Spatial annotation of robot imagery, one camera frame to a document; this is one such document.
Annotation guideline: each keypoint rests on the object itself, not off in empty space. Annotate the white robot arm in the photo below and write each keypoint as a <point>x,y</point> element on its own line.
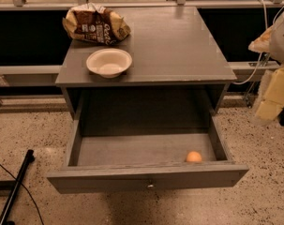
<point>277,40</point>

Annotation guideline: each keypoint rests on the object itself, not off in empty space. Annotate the grey open top drawer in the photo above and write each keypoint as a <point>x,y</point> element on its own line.
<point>125,163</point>

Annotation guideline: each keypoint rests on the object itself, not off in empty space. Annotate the white paper bowl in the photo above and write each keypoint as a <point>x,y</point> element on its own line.
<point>109,63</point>

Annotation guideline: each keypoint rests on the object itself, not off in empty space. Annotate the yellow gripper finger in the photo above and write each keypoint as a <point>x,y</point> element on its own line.
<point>262,43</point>
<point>270,102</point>

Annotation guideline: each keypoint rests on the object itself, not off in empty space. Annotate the orange fruit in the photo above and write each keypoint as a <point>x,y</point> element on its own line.
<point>194,156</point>

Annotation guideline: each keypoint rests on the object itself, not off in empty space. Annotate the grey wooden cabinet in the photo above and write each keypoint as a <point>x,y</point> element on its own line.
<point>168,45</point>

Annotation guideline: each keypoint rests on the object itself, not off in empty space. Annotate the brown chip bag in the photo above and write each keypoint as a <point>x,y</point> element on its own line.
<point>95,23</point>

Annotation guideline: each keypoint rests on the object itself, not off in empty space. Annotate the black stand leg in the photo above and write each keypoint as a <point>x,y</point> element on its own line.
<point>10,188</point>

